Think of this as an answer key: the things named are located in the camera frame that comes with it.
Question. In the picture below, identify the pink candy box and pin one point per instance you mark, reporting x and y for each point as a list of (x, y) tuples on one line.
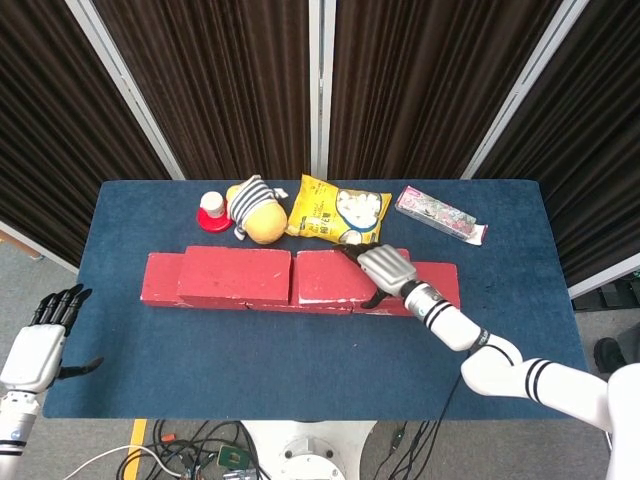
[(440, 215)]

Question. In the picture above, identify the small white jar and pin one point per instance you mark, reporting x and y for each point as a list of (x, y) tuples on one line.
[(212, 204)]

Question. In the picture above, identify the blue table cloth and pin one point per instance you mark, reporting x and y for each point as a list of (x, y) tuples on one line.
[(200, 375)]

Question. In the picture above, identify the dark brown corrugated partition panel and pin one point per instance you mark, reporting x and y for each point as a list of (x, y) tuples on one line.
[(600, 150), (50, 125), (415, 75), (225, 75)]

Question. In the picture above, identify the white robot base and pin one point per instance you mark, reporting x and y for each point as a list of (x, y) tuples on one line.
[(305, 450)]

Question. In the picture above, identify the red brick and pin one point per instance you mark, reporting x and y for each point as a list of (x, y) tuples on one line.
[(440, 280), (310, 310), (235, 275), (160, 280), (325, 275)]

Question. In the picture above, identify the white partition post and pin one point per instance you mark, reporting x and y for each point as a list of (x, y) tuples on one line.
[(319, 100), (521, 95), (129, 95)]

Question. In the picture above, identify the red and white cup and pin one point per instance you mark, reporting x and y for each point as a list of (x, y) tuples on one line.
[(212, 225)]

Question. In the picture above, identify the white partition foot bar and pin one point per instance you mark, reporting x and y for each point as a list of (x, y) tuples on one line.
[(50, 254), (600, 277)]

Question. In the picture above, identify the green circuit board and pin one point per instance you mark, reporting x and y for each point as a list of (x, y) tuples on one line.
[(232, 455)]

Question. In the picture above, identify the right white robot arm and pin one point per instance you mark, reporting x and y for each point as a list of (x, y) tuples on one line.
[(450, 325)]

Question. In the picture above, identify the yellow floor tape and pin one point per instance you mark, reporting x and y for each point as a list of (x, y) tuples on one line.
[(136, 435)]

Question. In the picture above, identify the black chair base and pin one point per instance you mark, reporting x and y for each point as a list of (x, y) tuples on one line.
[(610, 352)]

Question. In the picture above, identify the yellow snack bag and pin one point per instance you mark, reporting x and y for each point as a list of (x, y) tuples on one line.
[(320, 210)]

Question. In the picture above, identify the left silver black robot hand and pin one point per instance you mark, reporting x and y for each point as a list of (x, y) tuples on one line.
[(35, 352)]

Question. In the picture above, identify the yellow plush toy striped shirt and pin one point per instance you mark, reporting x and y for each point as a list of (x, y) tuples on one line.
[(265, 225)]

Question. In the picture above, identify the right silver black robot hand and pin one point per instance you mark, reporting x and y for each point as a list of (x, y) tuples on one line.
[(387, 270)]

